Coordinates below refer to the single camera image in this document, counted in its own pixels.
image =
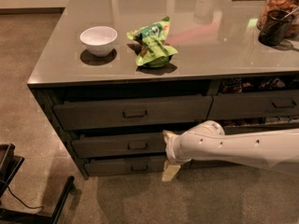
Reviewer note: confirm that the glass jar of nuts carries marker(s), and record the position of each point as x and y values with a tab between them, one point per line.
286	5

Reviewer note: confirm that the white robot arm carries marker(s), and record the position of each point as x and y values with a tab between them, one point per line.
274	151

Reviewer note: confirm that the white ceramic bowl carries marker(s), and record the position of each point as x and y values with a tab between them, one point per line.
99	40

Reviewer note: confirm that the green crumpled snack bag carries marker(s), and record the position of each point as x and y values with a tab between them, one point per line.
154	52

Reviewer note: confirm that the grey counter cabinet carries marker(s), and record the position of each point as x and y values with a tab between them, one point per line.
116	74

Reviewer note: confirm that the black mesh cup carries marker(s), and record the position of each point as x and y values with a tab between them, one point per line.
275	27

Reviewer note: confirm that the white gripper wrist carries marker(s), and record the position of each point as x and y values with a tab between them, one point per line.
172	148

